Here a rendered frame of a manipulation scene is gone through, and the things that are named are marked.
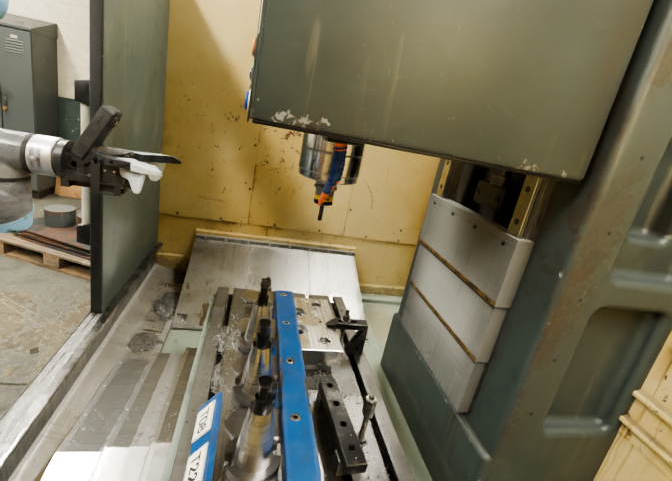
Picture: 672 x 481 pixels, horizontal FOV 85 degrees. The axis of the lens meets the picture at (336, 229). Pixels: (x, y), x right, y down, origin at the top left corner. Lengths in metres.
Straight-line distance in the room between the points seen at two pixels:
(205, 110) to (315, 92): 1.38
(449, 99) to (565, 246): 0.42
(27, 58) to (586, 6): 5.18
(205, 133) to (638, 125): 1.67
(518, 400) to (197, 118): 1.71
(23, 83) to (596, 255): 5.34
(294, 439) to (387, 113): 0.50
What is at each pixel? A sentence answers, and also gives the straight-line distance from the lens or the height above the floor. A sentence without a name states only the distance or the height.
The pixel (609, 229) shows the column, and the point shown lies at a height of 1.49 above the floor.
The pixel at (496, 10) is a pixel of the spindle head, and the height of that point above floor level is 1.81.
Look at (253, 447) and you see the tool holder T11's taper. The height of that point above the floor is 1.26.
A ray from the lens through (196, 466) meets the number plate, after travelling 0.85.
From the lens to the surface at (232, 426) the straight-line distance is 0.53.
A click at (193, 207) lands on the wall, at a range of 2.05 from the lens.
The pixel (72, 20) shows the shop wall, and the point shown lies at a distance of 5.81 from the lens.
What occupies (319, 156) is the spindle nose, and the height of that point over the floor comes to 1.51.
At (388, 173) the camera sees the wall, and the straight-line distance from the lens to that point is 2.08.
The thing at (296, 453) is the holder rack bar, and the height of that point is 1.23.
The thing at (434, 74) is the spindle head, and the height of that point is 1.70.
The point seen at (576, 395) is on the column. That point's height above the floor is 1.04.
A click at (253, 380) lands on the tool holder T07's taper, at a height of 1.25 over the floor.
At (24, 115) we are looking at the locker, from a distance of 5.49.
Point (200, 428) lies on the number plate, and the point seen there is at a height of 0.93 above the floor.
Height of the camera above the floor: 1.60
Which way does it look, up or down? 17 degrees down
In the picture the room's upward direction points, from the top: 11 degrees clockwise
